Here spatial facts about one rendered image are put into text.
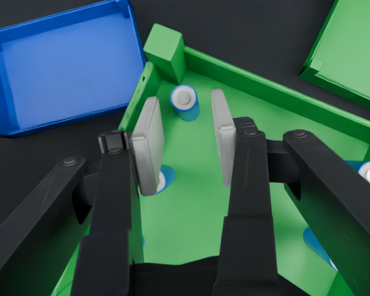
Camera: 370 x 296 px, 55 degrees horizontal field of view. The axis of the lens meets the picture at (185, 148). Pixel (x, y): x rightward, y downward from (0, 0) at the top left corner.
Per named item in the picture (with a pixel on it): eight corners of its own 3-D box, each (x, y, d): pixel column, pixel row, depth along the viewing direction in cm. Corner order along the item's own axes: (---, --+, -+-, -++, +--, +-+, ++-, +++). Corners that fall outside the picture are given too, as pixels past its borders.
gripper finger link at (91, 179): (133, 204, 15) (64, 211, 15) (147, 154, 20) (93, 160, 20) (127, 172, 14) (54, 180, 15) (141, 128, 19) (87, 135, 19)
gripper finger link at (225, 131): (218, 128, 15) (235, 126, 15) (209, 88, 22) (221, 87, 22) (224, 188, 16) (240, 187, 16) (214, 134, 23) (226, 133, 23)
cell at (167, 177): (170, 190, 30) (159, 199, 23) (150, 181, 30) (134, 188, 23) (178, 170, 30) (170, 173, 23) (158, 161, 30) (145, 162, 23)
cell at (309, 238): (320, 251, 29) (353, 278, 22) (299, 242, 29) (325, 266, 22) (329, 230, 29) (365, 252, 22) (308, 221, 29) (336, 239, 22)
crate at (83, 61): (13, 139, 72) (-11, 137, 64) (-8, 44, 73) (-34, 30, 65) (155, 104, 71) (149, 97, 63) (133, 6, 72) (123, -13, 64)
